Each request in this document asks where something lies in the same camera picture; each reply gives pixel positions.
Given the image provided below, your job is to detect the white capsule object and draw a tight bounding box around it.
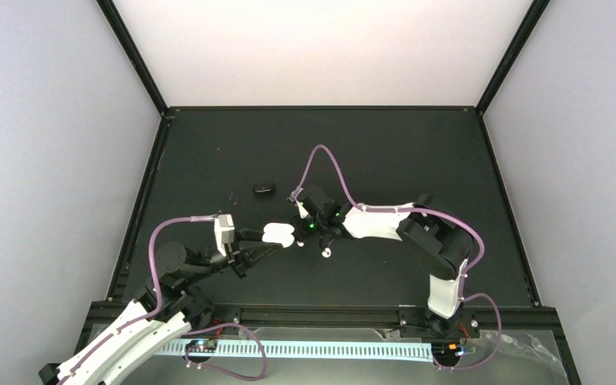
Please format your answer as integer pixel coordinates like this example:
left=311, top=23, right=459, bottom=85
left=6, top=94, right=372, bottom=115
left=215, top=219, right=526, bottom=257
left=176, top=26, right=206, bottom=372
left=261, top=222, right=295, bottom=248

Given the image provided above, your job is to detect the clear plastic sheet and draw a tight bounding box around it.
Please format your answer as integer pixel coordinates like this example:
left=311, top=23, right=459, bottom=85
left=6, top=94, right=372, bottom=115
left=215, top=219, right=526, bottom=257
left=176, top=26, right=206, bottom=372
left=374, top=328, right=564, bottom=379

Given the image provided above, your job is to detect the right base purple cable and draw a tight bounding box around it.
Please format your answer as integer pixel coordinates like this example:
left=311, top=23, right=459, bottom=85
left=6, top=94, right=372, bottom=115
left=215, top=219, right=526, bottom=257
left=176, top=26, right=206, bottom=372
left=432, top=292, right=503, bottom=372

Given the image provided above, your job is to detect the black front mounting rail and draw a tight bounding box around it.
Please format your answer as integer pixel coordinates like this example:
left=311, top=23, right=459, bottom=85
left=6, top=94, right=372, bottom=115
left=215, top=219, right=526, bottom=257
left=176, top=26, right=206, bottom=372
left=82, top=300, right=561, bottom=341

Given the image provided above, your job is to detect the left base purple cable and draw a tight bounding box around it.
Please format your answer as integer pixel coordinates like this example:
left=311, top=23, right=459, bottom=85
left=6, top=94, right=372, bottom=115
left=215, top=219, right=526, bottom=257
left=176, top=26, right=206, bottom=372
left=184, top=322, right=268, bottom=382

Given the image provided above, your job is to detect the black earbud charging case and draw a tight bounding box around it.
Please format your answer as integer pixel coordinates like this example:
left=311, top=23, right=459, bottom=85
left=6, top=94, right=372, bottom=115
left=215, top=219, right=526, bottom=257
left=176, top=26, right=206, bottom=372
left=253, top=181, right=275, bottom=195

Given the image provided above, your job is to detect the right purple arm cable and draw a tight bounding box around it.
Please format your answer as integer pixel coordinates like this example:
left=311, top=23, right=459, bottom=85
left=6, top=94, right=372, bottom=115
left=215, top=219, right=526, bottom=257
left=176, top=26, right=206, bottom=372
left=288, top=144, right=486, bottom=278

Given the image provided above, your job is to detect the black frame post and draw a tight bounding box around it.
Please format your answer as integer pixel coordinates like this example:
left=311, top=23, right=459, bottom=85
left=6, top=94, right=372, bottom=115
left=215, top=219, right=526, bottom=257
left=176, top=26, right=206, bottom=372
left=476, top=0, right=550, bottom=116
left=96, top=0, right=168, bottom=116

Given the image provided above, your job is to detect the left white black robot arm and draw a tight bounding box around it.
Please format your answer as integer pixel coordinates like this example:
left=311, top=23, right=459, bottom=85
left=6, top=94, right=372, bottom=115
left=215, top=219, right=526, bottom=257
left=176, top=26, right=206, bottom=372
left=38, top=223, right=294, bottom=384

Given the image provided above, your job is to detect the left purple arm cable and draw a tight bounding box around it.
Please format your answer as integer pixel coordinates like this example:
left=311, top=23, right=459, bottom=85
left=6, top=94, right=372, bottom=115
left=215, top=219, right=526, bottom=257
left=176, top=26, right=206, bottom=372
left=55, top=213, right=219, bottom=385

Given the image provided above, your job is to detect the right black frame post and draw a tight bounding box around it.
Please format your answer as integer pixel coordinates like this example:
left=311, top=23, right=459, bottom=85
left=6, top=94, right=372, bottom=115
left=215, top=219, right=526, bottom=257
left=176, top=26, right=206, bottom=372
left=476, top=0, right=550, bottom=116

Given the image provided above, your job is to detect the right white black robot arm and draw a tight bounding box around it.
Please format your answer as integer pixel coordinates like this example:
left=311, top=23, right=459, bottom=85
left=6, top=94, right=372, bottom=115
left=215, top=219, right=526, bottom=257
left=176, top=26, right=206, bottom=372
left=288, top=185, right=476, bottom=337

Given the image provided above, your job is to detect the white slotted cable duct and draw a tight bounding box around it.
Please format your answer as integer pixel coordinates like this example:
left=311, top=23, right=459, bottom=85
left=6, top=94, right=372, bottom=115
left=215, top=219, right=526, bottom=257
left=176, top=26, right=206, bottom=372
left=156, top=339, right=436, bottom=363

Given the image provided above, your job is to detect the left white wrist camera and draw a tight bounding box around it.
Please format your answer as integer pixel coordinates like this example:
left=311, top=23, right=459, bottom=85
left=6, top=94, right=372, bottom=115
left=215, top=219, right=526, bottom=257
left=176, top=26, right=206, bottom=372
left=214, top=214, right=235, bottom=256

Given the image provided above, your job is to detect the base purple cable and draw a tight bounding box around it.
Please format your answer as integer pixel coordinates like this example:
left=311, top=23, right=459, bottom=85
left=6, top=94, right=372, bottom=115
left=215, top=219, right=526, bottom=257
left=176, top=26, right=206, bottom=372
left=184, top=322, right=268, bottom=382
left=432, top=292, right=503, bottom=372

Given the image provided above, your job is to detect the left black frame post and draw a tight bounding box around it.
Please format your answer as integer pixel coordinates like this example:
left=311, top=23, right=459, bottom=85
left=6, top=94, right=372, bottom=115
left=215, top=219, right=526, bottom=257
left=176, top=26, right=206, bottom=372
left=96, top=0, right=168, bottom=116

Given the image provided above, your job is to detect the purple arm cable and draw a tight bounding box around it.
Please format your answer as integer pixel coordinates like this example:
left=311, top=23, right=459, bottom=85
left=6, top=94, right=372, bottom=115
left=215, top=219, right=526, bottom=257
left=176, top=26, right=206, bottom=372
left=288, top=144, right=486, bottom=278
left=55, top=213, right=219, bottom=385

